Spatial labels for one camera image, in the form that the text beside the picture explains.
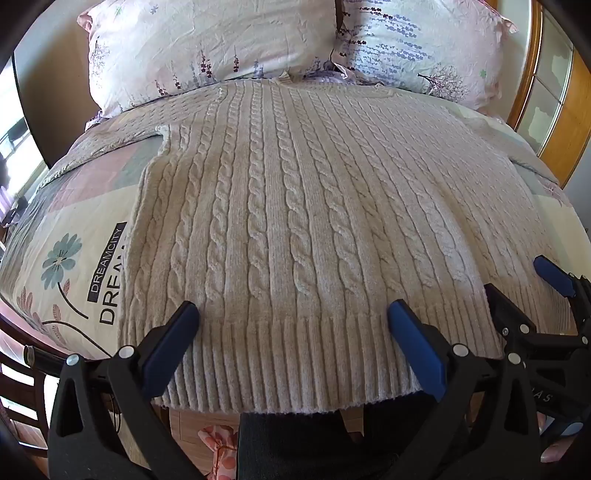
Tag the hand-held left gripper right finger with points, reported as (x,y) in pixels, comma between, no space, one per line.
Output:
(415,347)

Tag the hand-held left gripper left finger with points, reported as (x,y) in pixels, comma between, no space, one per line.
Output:
(171,347)

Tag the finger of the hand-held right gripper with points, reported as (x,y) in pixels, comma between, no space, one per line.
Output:
(501,308)
(554,276)

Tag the pink spotted slipper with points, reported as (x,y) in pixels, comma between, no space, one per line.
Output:
(219,445)

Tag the printed floral bedsheet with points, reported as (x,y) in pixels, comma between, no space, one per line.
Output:
(69,240)

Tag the person's dark trouser legs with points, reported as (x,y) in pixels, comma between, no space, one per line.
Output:
(300,445)

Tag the dark wooden chair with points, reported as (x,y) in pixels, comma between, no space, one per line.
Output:
(21,397)

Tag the wooden headboard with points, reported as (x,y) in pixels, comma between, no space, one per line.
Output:
(551,87)

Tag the pale blue floral pillow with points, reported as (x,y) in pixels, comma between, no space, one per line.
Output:
(415,41)

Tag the pink floral pillow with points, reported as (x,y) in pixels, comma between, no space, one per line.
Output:
(203,44)

